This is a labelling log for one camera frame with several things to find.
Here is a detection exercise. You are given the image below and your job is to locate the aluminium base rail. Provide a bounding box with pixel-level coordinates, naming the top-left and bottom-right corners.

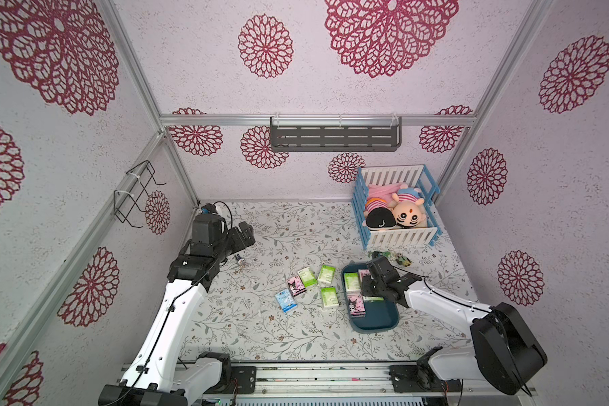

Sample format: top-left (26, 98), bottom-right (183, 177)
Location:
top-left (111, 359), bottom-right (539, 399)

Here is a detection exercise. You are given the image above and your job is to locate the pink Kuromi tissue pack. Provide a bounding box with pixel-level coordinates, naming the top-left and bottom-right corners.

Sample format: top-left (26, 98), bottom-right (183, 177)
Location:
top-left (287, 276), bottom-right (307, 298)
top-left (358, 269), bottom-right (371, 282)
top-left (347, 294), bottom-right (366, 318)

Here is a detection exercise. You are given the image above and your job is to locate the grey wall shelf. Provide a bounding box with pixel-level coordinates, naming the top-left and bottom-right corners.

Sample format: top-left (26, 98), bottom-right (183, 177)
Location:
top-left (269, 116), bottom-right (402, 153)

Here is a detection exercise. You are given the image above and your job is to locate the green tissue pack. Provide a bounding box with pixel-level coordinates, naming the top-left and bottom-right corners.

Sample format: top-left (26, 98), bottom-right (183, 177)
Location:
top-left (363, 296), bottom-right (385, 303)
top-left (317, 265), bottom-right (336, 286)
top-left (321, 287), bottom-right (339, 310)
top-left (298, 267), bottom-right (317, 289)
top-left (343, 272), bottom-right (361, 293)

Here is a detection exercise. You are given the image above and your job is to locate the teal storage box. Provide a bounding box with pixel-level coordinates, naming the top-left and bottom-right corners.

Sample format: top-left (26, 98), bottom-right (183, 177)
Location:
top-left (341, 263), bottom-right (400, 334)

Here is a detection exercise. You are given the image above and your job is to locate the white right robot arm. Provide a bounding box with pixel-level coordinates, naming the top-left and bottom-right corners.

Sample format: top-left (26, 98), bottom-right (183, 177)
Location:
top-left (361, 256), bottom-right (547, 395)

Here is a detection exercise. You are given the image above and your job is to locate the aluminium frame post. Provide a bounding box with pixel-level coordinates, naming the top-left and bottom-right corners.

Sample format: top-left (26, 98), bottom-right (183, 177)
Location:
top-left (434, 0), bottom-right (555, 204)

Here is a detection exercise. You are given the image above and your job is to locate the pink plush doll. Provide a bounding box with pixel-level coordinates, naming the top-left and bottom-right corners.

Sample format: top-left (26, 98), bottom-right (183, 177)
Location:
top-left (367, 183), bottom-right (408, 207)

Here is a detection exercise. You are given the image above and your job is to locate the peach face plush doll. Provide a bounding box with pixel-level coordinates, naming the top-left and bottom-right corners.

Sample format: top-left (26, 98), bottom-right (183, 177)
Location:
top-left (392, 188), bottom-right (427, 228)

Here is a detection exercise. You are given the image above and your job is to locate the sloth figure keychain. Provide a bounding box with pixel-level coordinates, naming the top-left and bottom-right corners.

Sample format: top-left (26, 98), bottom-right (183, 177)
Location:
top-left (395, 255), bottom-right (411, 267)

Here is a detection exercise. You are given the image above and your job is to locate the black-haired plush doll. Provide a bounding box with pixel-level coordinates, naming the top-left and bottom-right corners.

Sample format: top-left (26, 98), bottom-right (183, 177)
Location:
top-left (365, 207), bottom-right (397, 230)

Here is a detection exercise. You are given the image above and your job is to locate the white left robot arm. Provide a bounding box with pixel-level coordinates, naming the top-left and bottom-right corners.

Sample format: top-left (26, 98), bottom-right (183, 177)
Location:
top-left (97, 212), bottom-right (255, 405)

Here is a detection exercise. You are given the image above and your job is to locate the blue white toy crib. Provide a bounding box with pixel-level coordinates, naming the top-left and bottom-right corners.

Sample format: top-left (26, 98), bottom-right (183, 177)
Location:
top-left (352, 165), bottom-right (442, 251)

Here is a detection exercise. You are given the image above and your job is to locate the blue Cinnamoroll tissue pack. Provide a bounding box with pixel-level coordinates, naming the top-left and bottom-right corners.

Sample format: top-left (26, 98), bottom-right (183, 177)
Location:
top-left (275, 289), bottom-right (297, 313)

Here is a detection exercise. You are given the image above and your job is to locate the green strap keychain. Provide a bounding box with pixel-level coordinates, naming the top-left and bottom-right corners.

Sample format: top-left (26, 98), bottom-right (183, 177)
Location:
top-left (370, 251), bottom-right (392, 259)

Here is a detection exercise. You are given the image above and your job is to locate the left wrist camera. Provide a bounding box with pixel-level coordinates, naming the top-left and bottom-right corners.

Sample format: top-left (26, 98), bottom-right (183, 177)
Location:
top-left (201, 203), bottom-right (218, 214)

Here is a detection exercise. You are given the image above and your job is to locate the black wire wall rack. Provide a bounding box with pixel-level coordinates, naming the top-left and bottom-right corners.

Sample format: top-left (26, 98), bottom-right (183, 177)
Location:
top-left (112, 160), bottom-right (167, 229)

